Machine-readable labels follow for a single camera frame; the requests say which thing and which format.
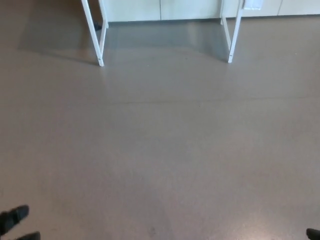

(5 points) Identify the white right table leg frame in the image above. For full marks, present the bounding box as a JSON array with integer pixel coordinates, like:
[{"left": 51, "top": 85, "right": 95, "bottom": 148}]
[{"left": 219, "top": 0, "right": 245, "bottom": 64}]

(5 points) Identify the white hanging cloth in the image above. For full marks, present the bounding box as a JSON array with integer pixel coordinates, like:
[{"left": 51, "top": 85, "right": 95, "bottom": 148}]
[{"left": 243, "top": 0, "right": 264, "bottom": 11}]

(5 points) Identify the white table leg frame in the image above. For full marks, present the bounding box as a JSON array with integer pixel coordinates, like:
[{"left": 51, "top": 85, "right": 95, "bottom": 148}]
[
  {"left": 80, "top": 0, "right": 110, "bottom": 67},
  {"left": 219, "top": 0, "right": 245, "bottom": 64}
]

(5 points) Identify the white cabinet door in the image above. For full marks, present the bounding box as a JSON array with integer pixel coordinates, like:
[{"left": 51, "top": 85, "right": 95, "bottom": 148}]
[
  {"left": 98, "top": 0, "right": 162, "bottom": 23},
  {"left": 278, "top": 0, "right": 320, "bottom": 17},
  {"left": 160, "top": 0, "right": 279, "bottom": 21}
]

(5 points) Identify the white left table leg frame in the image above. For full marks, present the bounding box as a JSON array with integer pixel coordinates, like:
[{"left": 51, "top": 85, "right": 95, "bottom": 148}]
[{"left": 80, "top": 0, "right": 110, "bottom": 67}]

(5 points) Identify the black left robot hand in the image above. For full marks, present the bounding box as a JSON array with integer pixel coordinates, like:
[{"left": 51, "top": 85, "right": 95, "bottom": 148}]
[{"left": 0, "top": 204, "right": 41, "bottom": 240}]

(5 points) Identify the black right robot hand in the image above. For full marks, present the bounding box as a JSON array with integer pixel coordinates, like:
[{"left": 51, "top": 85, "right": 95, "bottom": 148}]
[{"left": 306, "top": 227, "right": 320, "bottom": 240}]

